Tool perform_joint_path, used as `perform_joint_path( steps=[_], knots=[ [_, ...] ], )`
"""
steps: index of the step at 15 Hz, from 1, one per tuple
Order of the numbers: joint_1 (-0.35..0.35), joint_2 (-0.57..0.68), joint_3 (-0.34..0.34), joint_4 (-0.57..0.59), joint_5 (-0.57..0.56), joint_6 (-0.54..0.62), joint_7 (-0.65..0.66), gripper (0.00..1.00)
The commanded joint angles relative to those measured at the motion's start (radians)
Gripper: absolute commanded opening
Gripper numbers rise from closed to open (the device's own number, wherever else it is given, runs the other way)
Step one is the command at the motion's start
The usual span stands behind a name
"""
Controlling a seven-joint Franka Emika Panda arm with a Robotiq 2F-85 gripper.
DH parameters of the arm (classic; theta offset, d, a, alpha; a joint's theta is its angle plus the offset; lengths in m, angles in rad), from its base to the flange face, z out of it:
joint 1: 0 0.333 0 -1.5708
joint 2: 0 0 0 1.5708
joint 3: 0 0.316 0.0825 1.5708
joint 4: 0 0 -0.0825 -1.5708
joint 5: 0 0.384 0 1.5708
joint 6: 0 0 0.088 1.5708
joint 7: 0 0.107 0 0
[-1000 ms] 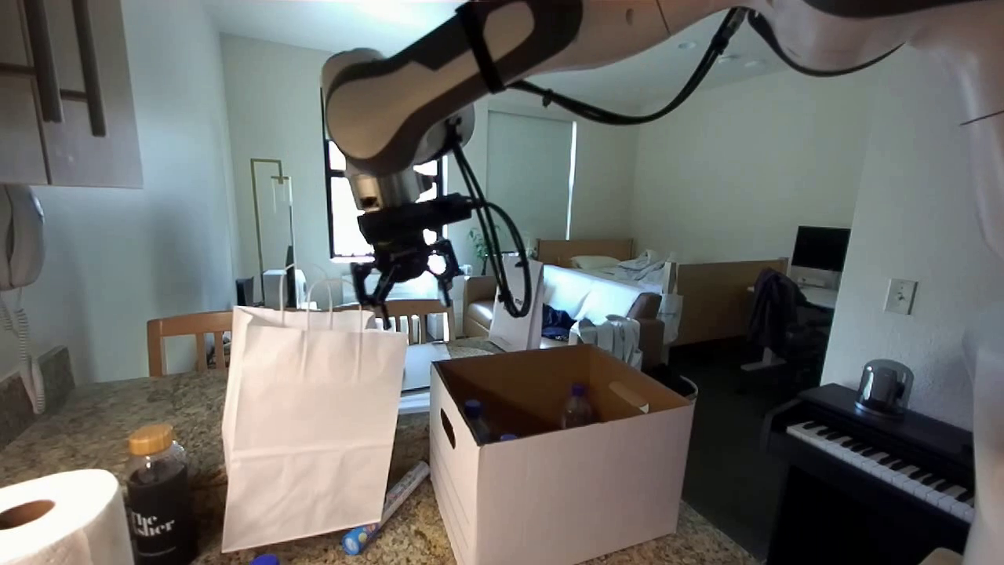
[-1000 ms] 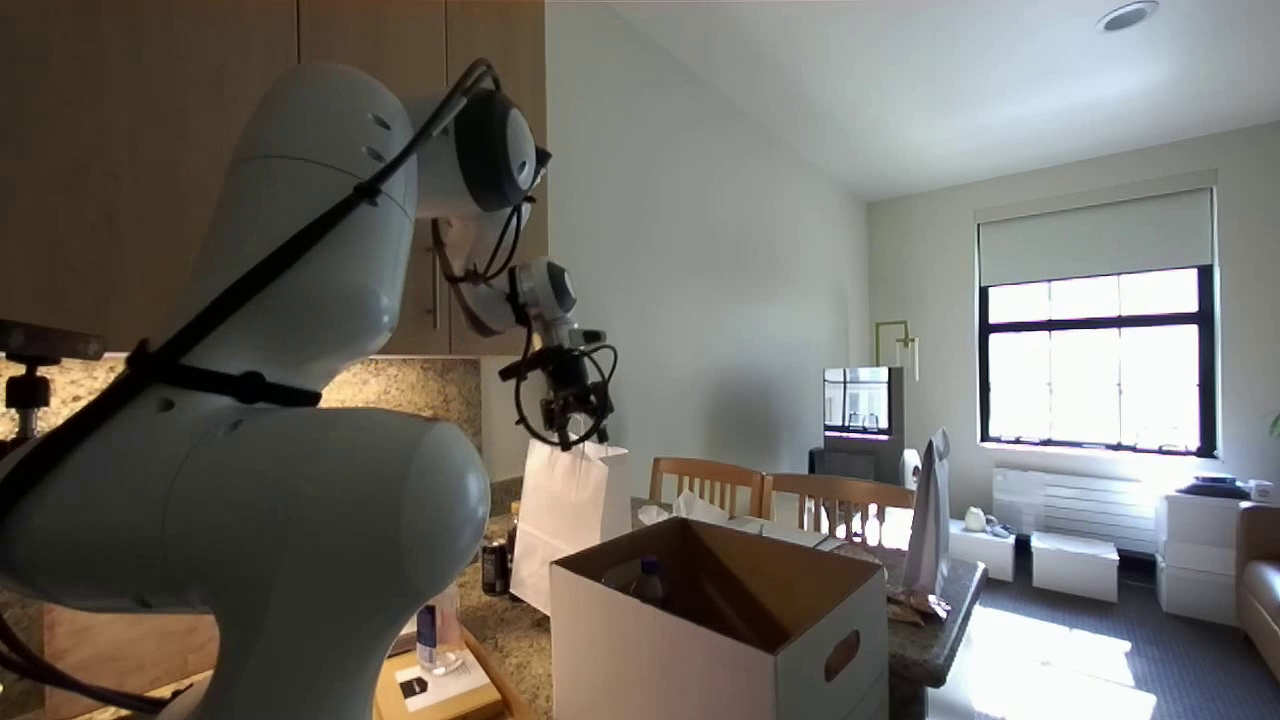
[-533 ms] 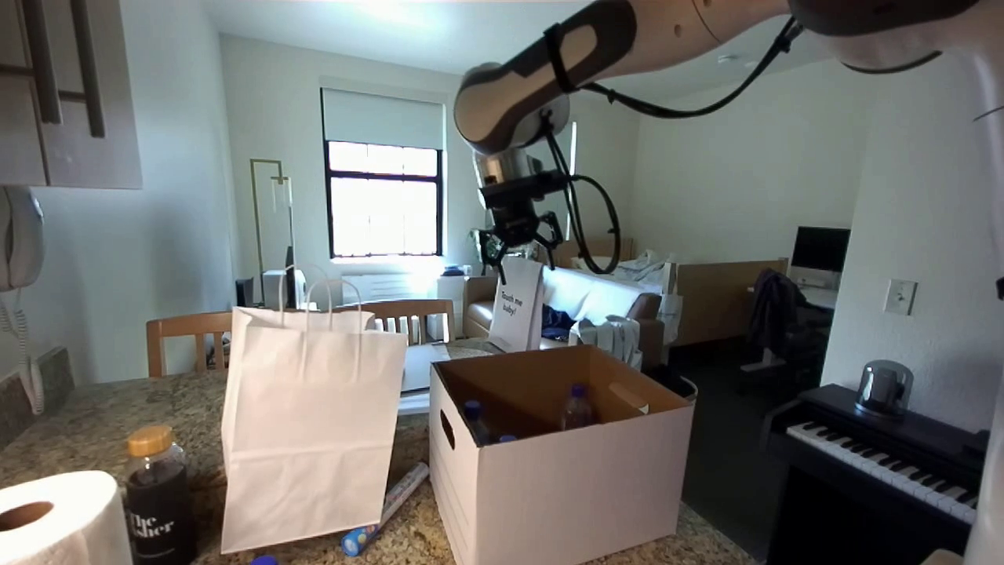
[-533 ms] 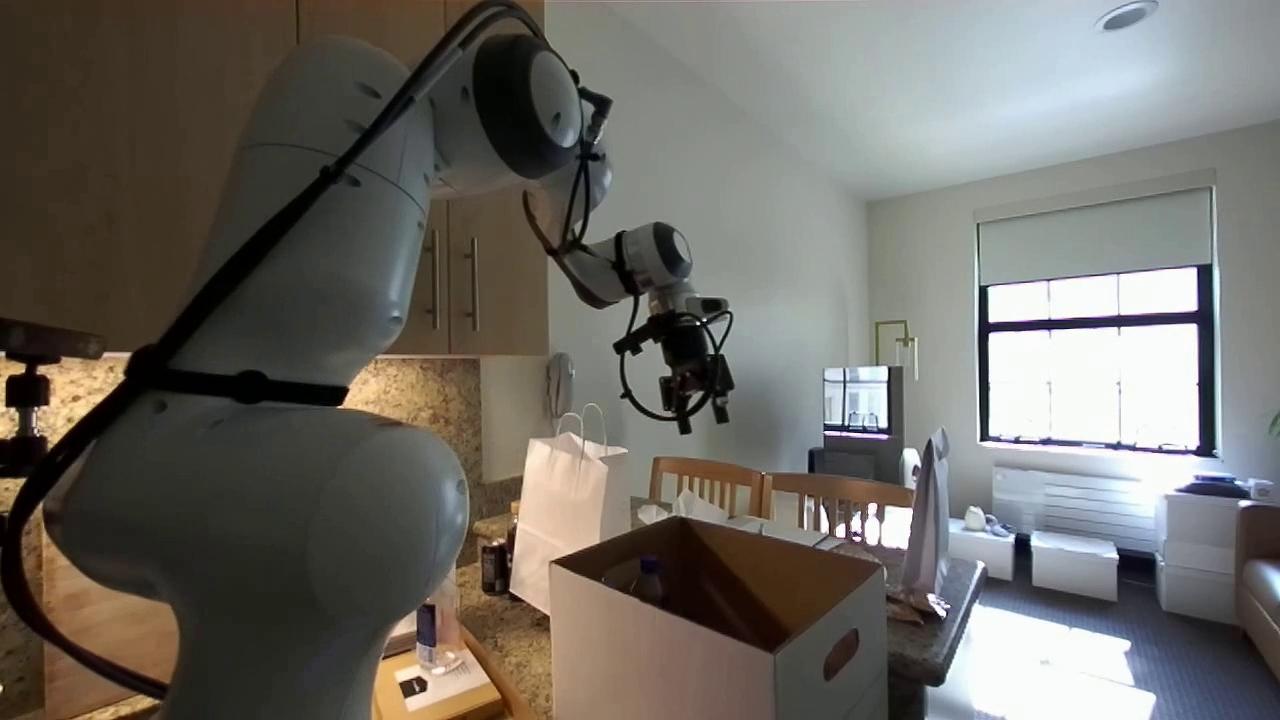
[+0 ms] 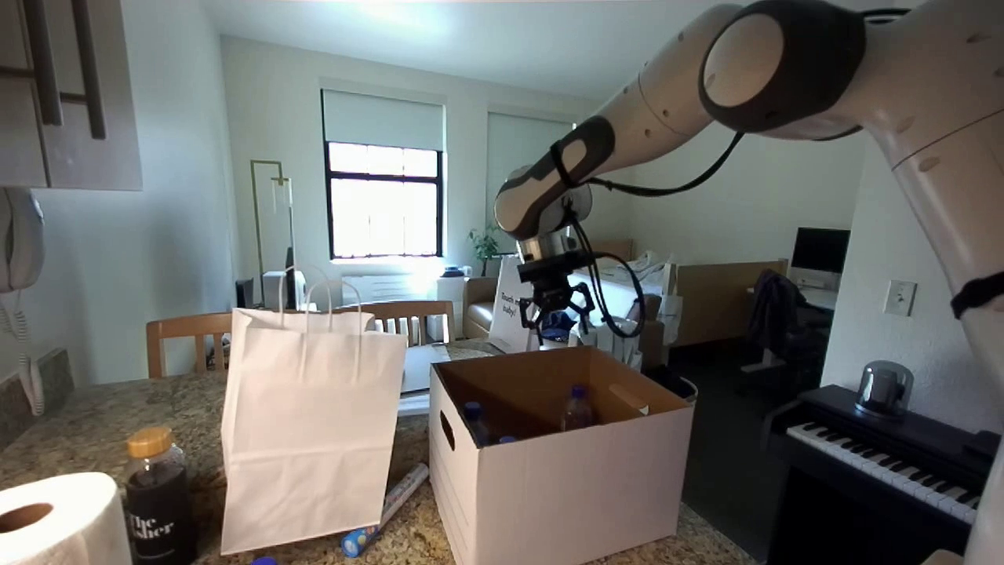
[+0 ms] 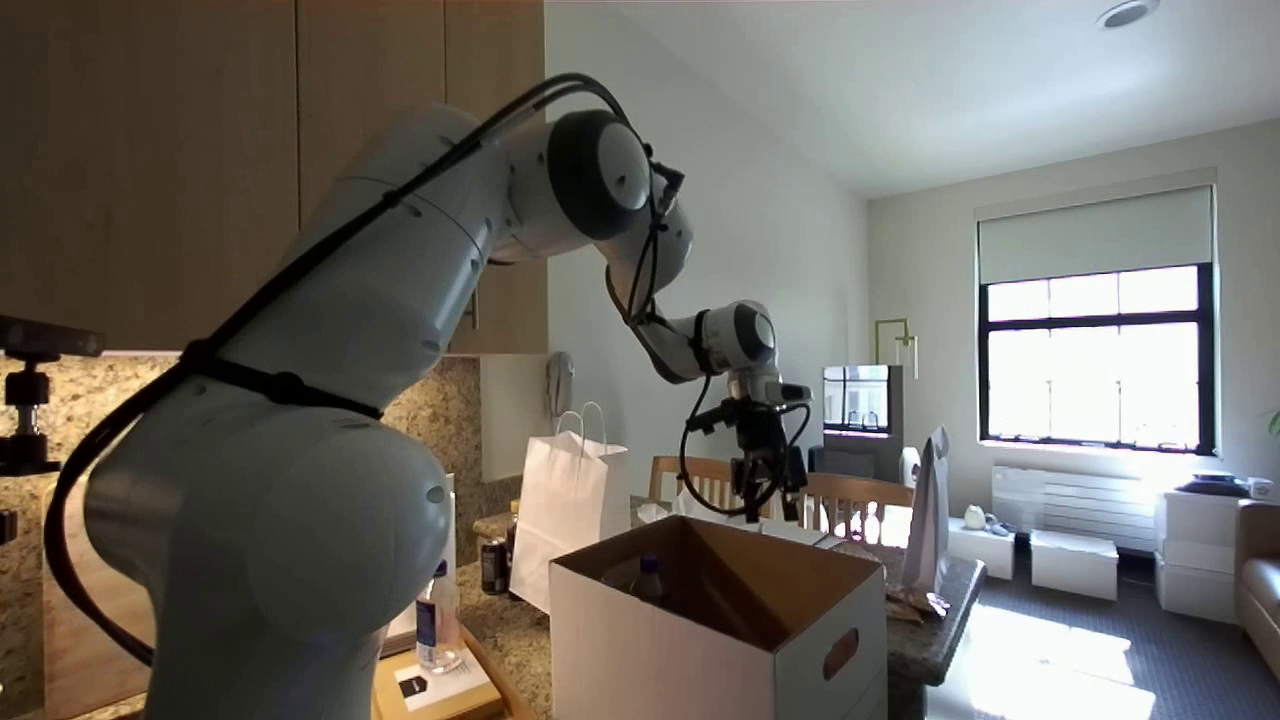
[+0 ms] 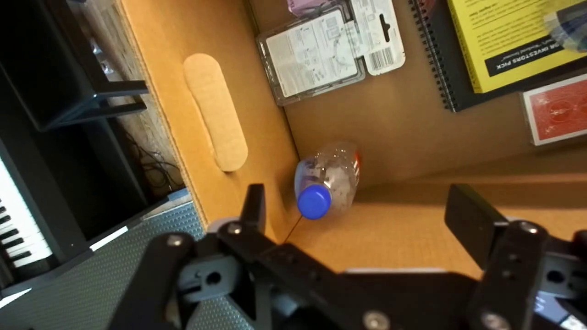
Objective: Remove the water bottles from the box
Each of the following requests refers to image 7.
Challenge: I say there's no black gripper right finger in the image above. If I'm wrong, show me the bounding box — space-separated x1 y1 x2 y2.
445 184 587 330

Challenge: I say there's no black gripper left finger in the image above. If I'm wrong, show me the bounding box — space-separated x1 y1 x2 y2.
113 182 291 330

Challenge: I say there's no white cardboard box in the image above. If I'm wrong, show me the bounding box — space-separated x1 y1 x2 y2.
116 0 587 281

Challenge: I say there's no red card box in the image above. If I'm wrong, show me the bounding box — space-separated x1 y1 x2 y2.
522 72 587 149

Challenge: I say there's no blue perforated platform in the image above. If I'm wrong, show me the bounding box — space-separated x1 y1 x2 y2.
0 187 208 330

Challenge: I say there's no black digital piano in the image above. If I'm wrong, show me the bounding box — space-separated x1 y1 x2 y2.
0 130 94 295

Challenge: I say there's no white instruction card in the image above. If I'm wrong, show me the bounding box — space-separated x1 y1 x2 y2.
256 6 370 108

